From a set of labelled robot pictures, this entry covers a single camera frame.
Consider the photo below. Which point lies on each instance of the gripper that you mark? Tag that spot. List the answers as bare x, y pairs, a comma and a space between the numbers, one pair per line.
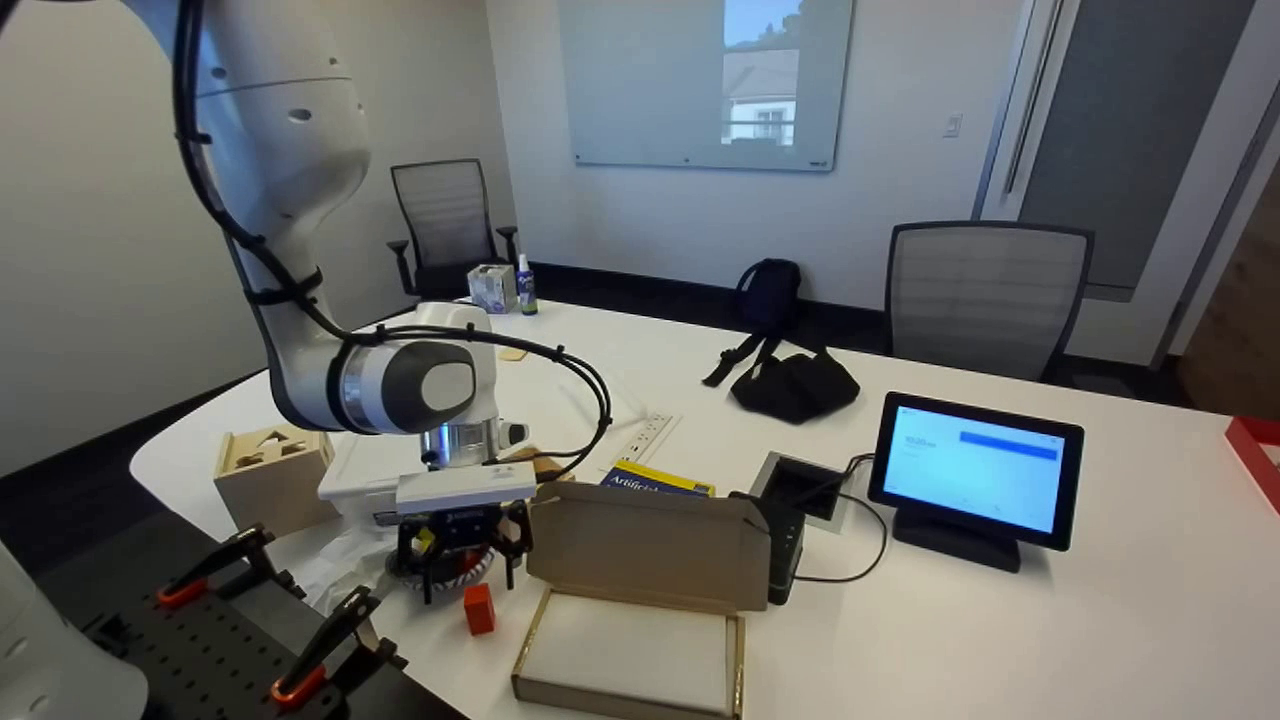
460, 527

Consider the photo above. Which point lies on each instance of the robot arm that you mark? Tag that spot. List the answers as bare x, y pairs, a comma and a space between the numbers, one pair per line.
300, 200

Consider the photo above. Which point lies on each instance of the orange block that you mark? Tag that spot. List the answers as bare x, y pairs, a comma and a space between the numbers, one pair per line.
479, 610

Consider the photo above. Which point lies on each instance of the wooden block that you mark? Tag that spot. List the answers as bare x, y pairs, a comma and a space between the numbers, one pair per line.
550, 466

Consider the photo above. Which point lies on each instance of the open brown cardboard box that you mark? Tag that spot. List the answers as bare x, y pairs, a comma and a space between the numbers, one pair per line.
640, 600

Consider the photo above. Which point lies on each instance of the wooden shape sorter box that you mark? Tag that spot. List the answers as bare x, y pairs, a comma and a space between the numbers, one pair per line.
275, 485

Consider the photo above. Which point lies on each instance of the tissue box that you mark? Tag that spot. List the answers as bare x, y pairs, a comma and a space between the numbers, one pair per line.
491, 289

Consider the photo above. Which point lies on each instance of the table socket box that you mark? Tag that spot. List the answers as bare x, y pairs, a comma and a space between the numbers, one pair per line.
800, 490

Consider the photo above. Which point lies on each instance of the round black toothed object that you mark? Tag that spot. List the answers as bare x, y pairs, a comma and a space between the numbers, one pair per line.
465, 572

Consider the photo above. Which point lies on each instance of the clear plastic bag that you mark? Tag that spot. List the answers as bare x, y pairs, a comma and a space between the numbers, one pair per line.
340, 565

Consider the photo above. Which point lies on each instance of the black clamp with orange tip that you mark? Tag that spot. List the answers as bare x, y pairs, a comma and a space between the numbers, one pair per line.
330, 640
225, 565

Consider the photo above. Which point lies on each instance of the blue and yellow book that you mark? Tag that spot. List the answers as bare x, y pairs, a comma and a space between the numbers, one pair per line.
655, 480

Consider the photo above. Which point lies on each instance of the small wooden piece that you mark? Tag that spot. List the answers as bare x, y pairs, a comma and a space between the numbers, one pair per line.
512, 353

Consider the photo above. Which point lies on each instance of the white power strip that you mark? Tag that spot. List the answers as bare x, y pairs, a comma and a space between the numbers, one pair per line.
647, 438

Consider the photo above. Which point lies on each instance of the small spray bottle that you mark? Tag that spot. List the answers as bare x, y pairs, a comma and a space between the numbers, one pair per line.
526, 290

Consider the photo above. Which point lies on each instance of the black electronic device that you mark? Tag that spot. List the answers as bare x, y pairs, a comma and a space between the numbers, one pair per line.
785, 550

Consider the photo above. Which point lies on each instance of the grey mesh office chair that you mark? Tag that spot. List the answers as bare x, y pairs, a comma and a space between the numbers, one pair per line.
445, 225
985, 300

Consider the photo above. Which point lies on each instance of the black bag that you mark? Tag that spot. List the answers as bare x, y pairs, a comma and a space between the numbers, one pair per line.
795, 385

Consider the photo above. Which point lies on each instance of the glass whiteboard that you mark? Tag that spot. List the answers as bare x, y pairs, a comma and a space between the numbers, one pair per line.
640, 90

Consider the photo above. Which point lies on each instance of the tablet screen on stand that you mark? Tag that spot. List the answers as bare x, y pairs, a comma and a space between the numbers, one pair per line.
975, 470

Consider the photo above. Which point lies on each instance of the door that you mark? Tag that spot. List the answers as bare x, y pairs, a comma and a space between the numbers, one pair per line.
1130, 130

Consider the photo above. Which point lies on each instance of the red tray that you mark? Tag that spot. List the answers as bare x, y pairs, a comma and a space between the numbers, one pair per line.
1255, 455

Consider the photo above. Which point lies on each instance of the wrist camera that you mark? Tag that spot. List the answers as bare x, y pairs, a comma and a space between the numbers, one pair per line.
465, 487

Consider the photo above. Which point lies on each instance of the wall switch plate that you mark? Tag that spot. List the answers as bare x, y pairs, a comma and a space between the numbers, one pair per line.
952, 126

